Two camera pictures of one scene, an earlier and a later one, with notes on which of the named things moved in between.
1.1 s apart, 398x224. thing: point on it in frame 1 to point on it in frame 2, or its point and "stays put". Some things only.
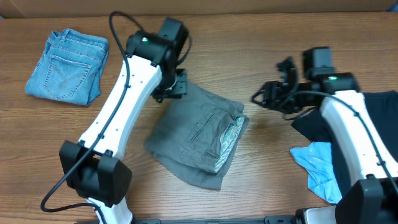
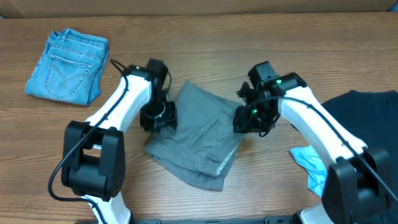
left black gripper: (178, 90) to (170, 117)
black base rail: (280, 219) stays put
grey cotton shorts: (193, 136) stays put
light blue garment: (316, 159) stays put
